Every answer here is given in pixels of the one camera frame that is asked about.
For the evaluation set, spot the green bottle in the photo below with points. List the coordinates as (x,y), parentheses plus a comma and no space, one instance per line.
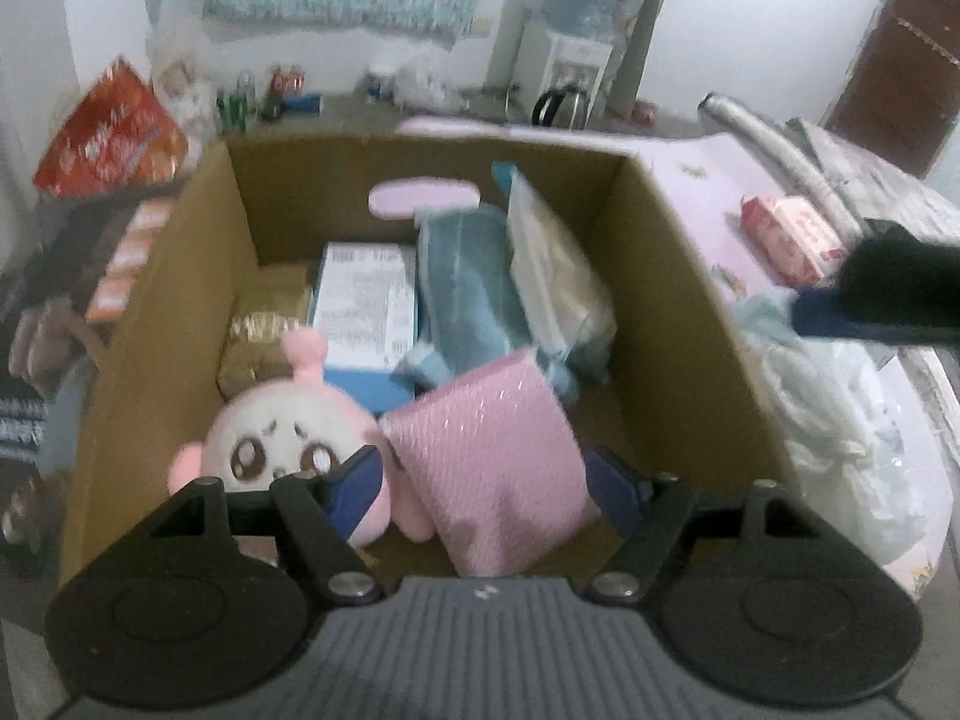
(234,101)

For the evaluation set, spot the dark electric kettle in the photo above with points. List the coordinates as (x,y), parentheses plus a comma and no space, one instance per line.
(561,106)

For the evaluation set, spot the brown cardboard box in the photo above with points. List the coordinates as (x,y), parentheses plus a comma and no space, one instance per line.
(675,345)

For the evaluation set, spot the white plastic bag blue print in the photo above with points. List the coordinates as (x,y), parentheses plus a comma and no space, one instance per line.
(840,427)

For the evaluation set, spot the blue and white carton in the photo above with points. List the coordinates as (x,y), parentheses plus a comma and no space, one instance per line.
(364,300)

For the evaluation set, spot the checked sheet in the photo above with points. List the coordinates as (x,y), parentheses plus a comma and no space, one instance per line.
(892,187)

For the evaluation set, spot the white water dispenser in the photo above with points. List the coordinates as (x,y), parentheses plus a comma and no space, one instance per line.
(562,64)

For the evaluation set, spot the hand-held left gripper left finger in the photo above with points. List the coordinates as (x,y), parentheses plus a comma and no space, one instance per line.
(358,484)

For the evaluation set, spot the pink cloth pack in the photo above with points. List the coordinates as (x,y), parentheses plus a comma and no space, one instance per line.
(495,457)

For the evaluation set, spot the clear zip bag yellow contents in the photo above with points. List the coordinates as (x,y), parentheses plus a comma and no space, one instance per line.
(559,277)

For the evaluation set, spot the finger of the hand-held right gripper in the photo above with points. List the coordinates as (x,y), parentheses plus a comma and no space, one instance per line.
(847,313)

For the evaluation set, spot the dark carton orange labels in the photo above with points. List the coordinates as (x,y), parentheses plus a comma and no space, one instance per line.
(120,262)

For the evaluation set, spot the red snack bag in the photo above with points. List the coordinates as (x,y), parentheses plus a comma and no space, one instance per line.
(112,139)

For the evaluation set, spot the grey leaning panel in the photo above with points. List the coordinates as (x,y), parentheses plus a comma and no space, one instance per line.
(649,22)

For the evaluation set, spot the gold tissue pack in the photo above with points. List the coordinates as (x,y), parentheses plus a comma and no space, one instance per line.
(262,337)

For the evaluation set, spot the pink wet wipes pack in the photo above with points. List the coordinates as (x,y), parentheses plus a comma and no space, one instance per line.
(795,240)

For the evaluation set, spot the pink plush toy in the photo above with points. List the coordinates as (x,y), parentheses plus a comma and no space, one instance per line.
(300,427)

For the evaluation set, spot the brown door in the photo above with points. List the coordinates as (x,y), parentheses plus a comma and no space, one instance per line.
(900,67)

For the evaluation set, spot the light blue checked towel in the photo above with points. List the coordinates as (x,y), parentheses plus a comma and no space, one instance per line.
(469,292)

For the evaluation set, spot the red drink can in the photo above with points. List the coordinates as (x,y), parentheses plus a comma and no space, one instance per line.
(289,82)

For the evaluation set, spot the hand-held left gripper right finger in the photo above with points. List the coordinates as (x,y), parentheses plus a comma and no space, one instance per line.
(609,489)

